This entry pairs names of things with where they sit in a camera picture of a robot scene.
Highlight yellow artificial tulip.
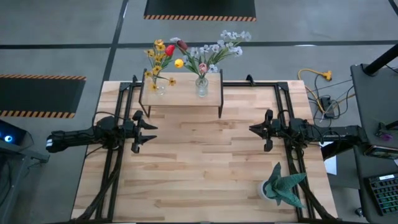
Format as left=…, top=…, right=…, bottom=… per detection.
left=174, top=58, right=201, bottom=78

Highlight black keyboard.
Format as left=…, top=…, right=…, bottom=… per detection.
left=363, top=173, right=398, bottom=216

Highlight green artificial succulent plant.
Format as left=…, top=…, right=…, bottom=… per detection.
left=262, top=161, right=308, bottom=209

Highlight dark grey side desk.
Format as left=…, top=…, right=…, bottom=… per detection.
left=350, top=63, right=398, bottom=224

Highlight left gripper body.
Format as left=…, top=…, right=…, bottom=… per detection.
left=123, top=110, right=144, bottom=154

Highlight yellow artificial flower spray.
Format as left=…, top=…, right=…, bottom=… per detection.
left=143, top=39, right=177, bottom=93

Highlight dark red artificial tulip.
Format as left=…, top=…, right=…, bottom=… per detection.
left=176, top=39, right=203, bottom=78

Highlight ribbed clear glass vase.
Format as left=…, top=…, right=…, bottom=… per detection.
left=195, top=76, right=210, bottom=98

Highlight black diagonal pole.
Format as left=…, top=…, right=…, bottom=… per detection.
left=363, top=43, right=398, bottom=77

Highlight white plant pot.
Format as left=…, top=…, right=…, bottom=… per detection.
left=257, top=180, right=274, bottom=202

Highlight grey equipment cart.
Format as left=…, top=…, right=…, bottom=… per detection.
left=0, top=139, right=50, bottom=224

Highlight black power strip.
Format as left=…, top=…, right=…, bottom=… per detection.
left=320, top=95, right=336, bottom=119

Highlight light green flower stem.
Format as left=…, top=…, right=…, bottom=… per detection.
left=198, top=62, right=208, bottom=82

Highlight yellow extension cord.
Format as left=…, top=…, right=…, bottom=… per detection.
left=297, top=68, right=333, bottom=113

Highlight computer case blue light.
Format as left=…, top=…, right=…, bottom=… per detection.
left=0, top=119, right=27, bottom=147

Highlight wooden shelf black metal legs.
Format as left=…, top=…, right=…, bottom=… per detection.
left=138, top=68, right=224, bottom=119

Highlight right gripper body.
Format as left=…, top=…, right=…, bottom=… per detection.
left=264, top=109, right=290, bottom=152

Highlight black metal table frame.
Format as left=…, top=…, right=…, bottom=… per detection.
left=71, top=74, right=340, bottom=223

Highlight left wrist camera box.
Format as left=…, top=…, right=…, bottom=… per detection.
left=123, top=119, right=136, bottom=141

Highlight white paper sheet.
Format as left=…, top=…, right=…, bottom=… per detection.
left=323, top=141, right=338, bottom=175

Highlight black hazard-striped floor mat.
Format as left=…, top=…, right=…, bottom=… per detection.
left=0, top=73, right=87, bottom=119
left=143, top=0, right=257, bottom=22

